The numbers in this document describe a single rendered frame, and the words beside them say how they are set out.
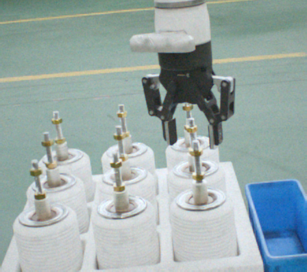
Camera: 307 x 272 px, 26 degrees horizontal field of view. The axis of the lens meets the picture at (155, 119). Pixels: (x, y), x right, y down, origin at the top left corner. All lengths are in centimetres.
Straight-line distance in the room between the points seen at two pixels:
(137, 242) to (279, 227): 49
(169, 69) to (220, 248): 28
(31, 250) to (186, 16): 40
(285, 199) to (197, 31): 58
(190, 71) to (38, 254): 35
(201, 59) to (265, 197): 54
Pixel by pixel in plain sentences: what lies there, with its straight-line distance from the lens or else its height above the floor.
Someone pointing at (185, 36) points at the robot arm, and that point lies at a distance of 85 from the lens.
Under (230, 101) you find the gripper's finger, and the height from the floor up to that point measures 41.
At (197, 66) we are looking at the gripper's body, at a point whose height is 46.
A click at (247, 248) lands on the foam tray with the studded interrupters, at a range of 102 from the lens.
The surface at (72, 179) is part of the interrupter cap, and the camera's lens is 113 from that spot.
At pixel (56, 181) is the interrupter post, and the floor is 26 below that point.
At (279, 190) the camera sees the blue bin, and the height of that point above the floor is 10.
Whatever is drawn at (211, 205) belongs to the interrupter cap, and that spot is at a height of 25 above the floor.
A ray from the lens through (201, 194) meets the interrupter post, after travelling 100.
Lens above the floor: 68
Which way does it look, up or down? 18 degrees down
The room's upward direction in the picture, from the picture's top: 6 degrees counter-clockwise
